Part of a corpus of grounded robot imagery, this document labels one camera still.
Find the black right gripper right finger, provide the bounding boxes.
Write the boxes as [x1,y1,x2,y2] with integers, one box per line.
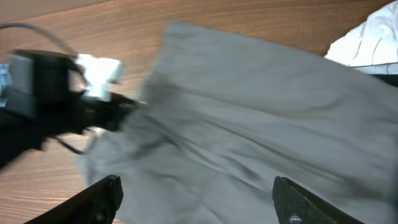
[272,176,364,224]

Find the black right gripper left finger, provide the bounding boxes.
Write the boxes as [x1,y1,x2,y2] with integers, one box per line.
[26,175,123,224]

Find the white garment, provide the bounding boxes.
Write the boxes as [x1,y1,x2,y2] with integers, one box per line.
[325,1,397,67]

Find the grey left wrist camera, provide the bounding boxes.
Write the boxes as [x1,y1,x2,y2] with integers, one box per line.
[5,54,36,119]

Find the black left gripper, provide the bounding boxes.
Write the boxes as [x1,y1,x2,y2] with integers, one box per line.
[1,50,137,167]

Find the grey cotton shorts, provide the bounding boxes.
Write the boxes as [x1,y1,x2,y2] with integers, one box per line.
[78,21,397,223]

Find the folded blue denim shorts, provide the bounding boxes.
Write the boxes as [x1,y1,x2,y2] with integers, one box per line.
[0,63,11,107]

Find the grey striped garment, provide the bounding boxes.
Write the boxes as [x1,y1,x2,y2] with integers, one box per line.
[352,62,398,75]

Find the black t-shirt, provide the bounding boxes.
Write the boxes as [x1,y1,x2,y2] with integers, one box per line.
[372,74,398,88]

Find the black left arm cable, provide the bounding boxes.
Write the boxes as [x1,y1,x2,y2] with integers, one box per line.
[0,23,78,57]

